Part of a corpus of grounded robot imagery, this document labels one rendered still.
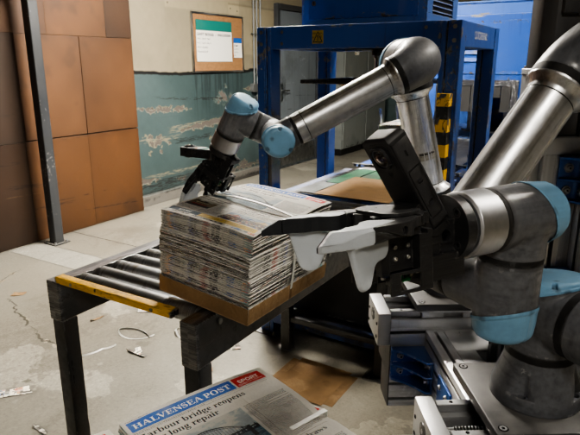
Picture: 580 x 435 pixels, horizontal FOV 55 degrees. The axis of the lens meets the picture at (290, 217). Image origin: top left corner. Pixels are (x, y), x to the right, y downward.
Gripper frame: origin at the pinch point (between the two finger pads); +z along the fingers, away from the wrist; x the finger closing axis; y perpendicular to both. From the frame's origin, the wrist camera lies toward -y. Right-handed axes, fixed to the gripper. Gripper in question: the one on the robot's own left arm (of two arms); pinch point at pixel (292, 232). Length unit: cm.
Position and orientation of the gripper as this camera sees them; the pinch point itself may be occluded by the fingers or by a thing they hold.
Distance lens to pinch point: 51.5
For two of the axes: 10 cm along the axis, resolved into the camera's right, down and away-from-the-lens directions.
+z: -8.8, 1.3, -4.5
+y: 0.6, 9.9, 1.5
